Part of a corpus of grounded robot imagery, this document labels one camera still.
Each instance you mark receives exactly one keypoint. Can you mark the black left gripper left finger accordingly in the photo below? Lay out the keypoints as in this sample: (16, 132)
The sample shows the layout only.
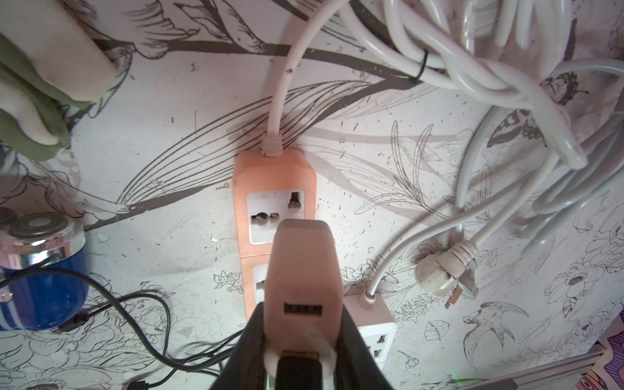
(245, 369)

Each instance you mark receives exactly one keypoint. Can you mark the pink power strip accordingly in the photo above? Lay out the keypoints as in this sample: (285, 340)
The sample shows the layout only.
(265, 192)

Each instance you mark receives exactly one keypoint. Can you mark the blue shaver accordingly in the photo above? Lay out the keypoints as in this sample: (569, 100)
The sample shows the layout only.
(40, 256)

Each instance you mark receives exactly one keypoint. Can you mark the pink USB charger adapter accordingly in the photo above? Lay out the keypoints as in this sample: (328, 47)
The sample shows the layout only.
(303, 299)

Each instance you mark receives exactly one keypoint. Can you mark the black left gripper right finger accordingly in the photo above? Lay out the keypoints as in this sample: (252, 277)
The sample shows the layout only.
(355, 367)

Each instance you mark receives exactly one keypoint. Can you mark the white power strip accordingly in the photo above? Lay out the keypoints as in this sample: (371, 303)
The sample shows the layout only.
(376, 325)

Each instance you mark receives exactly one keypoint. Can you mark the white power plug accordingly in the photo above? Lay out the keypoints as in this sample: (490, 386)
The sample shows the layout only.
(450, 274)

